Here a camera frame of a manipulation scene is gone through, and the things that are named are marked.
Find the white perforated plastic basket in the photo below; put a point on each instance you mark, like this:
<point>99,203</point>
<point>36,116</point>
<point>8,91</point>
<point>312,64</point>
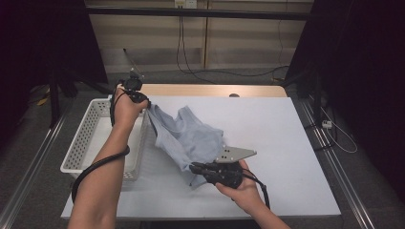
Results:
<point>95,114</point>

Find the light blue ribbed garment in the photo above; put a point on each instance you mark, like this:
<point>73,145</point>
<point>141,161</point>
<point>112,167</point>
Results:
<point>187,136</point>

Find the black horizontal metal bar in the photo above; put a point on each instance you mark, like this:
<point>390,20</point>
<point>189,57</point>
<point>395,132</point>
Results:
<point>191,12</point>

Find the wooden table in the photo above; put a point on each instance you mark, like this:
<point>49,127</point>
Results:
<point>207,90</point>

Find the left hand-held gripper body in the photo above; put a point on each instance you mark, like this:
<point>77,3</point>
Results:
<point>133,83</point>

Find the person's left hand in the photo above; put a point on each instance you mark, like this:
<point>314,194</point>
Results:
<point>125,111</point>

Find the white power plug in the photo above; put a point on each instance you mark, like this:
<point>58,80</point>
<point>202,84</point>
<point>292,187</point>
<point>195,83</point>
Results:
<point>326,124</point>

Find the white wall socket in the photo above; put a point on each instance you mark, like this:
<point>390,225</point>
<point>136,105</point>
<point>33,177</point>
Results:
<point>185,3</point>

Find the yellow floor tape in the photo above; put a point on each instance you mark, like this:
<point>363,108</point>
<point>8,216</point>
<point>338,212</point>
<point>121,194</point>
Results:
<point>41,101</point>

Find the aluminium floor rail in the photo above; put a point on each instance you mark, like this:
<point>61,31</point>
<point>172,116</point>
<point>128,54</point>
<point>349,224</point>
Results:
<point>35,165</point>
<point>337,168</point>

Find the person's right hand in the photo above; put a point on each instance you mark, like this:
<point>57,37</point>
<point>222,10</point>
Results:
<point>245,194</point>

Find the black curtain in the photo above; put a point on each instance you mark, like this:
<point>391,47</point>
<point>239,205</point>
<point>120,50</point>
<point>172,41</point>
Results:
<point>359,63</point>
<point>38,38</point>

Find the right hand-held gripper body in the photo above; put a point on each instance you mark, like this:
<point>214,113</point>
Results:
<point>227,173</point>

